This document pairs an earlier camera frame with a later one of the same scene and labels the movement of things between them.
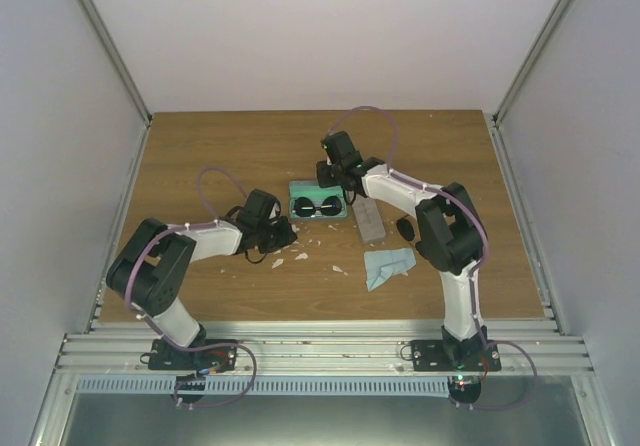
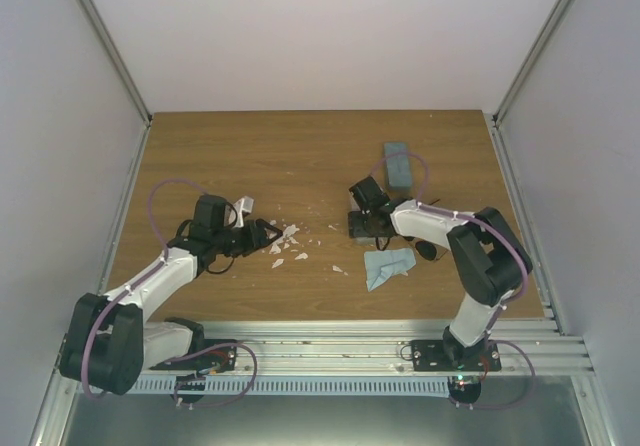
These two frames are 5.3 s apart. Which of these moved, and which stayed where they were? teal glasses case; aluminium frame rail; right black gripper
Moved: teal glasses case; right black gripper
Stayed: aluminium frame rail
